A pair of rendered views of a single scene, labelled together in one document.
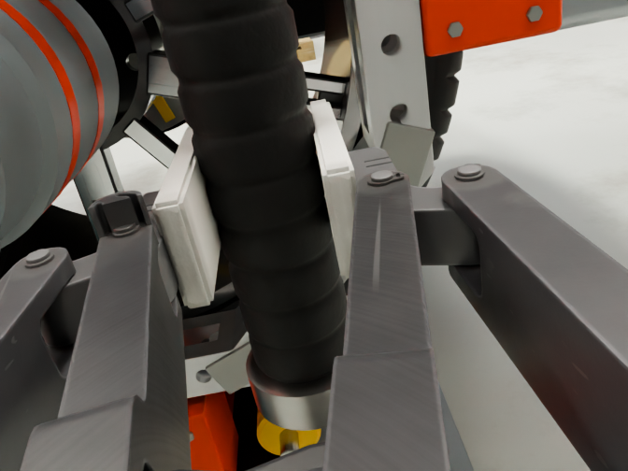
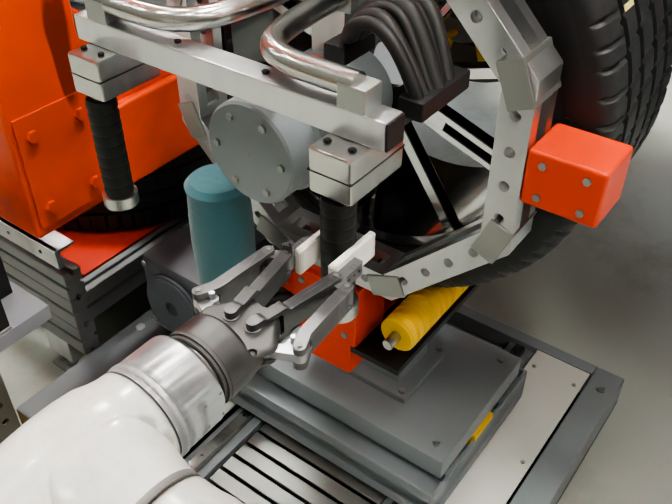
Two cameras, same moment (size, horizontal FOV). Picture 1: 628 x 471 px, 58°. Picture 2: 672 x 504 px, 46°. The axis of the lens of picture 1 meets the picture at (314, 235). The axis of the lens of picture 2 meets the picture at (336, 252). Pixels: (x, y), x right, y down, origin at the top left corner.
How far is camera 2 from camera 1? 0.65 m
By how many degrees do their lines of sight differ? 32
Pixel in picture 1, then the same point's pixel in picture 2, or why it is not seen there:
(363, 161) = (352, 264)
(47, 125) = not seen: hidden behind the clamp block
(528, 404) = not seen: outside the picture
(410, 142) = (498, 235)
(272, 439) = (387, 331)
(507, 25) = (564, 211)
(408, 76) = (508, 204)
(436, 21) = (528, 189)
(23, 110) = not seen: hidden behind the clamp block
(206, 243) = (308, 259)
